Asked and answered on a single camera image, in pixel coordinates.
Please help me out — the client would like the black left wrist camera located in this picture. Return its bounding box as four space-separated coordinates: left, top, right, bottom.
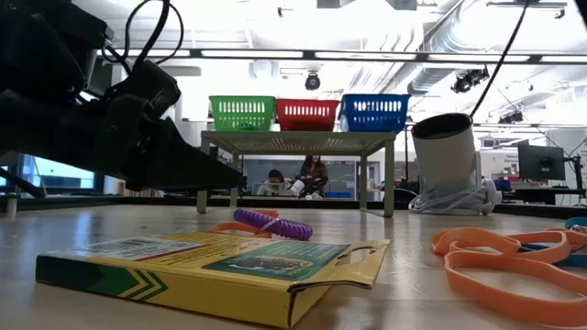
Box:
107 59 183 121

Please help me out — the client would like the orange rubber band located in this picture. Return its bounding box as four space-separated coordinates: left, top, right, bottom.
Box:
443 249 587 328
205 221 276 239
429 226 524 257
506 230 587 266

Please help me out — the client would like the green plastic basket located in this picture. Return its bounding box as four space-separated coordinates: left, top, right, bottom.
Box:
208 94 277 133

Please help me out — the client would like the ceiling light strip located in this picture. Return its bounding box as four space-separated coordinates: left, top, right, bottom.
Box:
95 48 587 65

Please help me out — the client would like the person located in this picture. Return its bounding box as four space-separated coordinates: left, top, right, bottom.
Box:
256 169 293 197
295 154 330 199

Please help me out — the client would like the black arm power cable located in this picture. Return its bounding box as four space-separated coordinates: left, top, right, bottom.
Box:
470 0 531 118

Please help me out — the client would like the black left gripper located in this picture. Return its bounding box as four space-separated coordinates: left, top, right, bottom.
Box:
0 89 244 193

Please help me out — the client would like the blue plastic basket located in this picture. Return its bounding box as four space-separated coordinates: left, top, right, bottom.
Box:
339 93 412 134

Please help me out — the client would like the large dark-framed window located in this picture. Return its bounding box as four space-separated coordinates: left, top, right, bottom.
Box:
0 153 105 193

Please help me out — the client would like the pale green metal shelf riser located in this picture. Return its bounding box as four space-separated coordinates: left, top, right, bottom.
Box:
195 129 398 218

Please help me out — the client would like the white cylindrical camera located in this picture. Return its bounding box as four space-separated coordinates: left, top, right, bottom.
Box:
410 112 482 196

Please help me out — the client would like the grey ceiling duct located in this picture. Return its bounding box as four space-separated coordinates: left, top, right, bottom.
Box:
406 67 455 96

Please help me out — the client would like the crayon box showing barcode side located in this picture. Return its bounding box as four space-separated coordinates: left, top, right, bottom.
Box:
35 228 392 329

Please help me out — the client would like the black computer monitor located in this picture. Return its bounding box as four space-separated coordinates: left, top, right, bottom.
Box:
517 143 567 182

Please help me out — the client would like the black desk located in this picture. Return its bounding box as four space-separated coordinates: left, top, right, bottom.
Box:
502 186 587 205

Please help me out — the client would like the red plastic basket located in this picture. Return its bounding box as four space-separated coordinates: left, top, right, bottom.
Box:
275 98 340 133

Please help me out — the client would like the purple spiral wrist keychain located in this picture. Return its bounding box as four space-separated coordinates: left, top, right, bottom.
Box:
232 208 318 242

